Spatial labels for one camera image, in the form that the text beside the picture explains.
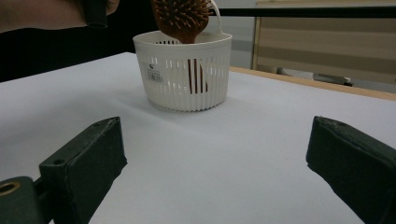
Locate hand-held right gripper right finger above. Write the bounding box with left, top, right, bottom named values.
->
left=305, top=116, right=396, bottom=224

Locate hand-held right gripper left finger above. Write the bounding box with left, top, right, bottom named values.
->
left=38, top=116, right=128, bottom=224

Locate wooden hairbrush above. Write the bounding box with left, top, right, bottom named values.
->
left=150, top=0, right=215, bottom=94

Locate white slatted plastic basket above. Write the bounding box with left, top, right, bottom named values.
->
left=132, top=0, right=233, bottom=113

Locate black curtain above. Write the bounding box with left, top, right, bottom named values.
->
left=0, top=0, right=158, bottom=84

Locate grey device on floor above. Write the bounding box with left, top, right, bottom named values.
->
left=276, top=66, right=355, bottom=88

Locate light wooden partition desk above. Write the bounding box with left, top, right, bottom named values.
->
left=250, top=0, right=396, bottom=86

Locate black horizontal bar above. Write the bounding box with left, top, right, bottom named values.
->
left=210, top=6, right=396, bottom=19

